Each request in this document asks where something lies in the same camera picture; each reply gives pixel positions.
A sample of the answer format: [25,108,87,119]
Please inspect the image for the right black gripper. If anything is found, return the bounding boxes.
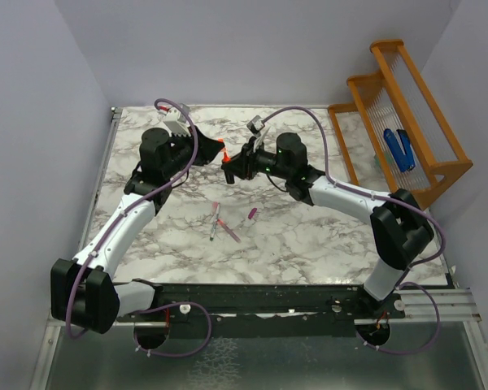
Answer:
[221,137,291,181]

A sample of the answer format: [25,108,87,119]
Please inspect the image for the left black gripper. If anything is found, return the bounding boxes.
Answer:
[163,125,224,179]

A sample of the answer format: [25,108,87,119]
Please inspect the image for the black orange highlighter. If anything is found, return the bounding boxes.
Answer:
[222,148,231,163]

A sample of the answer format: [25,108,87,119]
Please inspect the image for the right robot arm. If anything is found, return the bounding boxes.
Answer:
[221,132,434,318]

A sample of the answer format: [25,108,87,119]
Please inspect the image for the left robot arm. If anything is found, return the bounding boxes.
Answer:
[50,128,224,334]

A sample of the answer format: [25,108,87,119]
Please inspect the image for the purple pen cap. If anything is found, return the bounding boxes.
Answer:
[247,208,257,219]

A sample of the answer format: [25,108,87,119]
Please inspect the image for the white multicolour pen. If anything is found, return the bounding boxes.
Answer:
[209,202,220,241]

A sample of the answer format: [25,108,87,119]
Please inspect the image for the pink marker pen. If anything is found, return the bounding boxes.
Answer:
[217,219,241,243]

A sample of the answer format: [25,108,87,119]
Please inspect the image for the orange wooden rack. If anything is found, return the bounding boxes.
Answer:
[328,39,473,208]

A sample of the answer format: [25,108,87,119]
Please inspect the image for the blue stapler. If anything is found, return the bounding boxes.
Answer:
[383,128,416,173]

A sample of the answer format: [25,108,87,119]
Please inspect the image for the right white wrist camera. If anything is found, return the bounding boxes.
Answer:
[246,115,269,150]

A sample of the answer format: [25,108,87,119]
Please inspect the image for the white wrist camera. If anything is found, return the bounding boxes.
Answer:
[246,115,269,150]
[162,107,190,137]

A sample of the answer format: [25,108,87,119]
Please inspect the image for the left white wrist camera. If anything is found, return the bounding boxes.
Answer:
[162,107,190,137]

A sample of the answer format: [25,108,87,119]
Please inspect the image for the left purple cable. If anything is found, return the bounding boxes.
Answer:
[64,97,213,358]

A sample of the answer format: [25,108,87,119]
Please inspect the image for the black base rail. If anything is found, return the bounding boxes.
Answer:
[118,284,405,338]

